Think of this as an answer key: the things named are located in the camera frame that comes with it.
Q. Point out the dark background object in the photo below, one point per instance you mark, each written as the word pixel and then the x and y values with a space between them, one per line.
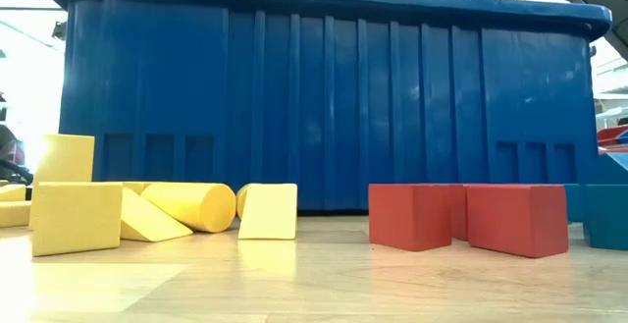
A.
pixel 2 107

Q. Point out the large blue plastic bin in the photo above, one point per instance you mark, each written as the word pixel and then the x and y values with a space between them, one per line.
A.
pixel 319 117

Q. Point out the red background object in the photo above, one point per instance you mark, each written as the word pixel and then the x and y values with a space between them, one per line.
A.
pixel 20 152

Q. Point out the black ceiling spotlight cluster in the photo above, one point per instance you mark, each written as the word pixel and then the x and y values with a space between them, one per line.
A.
pixel 60 31

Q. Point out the person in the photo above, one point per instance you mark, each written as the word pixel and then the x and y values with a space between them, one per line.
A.
pixel 6 144

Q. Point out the red foam cube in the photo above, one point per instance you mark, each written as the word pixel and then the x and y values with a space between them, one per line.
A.
pixel 409 215

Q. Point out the black slanted bar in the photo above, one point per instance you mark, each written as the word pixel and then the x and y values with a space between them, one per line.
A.
pixel 15 171

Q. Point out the yellow foam wedge block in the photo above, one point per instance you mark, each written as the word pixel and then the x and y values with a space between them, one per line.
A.
pixel 147 227

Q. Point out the red tilted tray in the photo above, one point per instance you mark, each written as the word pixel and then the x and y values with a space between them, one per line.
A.
pixel 613 135

